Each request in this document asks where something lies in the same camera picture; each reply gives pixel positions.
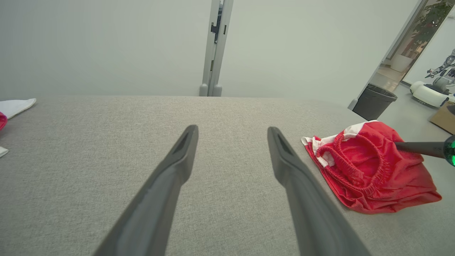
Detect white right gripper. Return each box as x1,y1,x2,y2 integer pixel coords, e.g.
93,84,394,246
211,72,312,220
394,134,455,167

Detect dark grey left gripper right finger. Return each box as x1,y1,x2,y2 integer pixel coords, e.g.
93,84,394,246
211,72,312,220
267,126,372,256

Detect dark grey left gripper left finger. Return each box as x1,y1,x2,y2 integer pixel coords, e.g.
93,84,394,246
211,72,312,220
92,124,199,256

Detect red shorts with white trim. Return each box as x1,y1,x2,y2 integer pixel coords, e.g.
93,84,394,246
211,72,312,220
301,120,443,215

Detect red shirt with white sleeves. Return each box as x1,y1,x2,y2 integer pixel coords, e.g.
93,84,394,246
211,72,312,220
0,98,37,158

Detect brown cardboard box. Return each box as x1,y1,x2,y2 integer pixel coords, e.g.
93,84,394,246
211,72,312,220
429,101,455,135

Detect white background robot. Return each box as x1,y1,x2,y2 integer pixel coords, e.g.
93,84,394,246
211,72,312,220
410,49,455,109

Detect dark grey waste bin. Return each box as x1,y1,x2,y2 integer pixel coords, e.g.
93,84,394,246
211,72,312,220
352,83,398,121

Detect grey fabric sofa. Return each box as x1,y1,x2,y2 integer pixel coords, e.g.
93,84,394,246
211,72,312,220
0,95,455,256

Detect green potted plant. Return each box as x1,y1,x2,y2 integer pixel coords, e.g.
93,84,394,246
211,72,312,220
390,0,455,74

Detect grey partition frame post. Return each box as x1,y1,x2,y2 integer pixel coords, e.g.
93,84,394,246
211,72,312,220
199,0,223,97
208,0,234,97

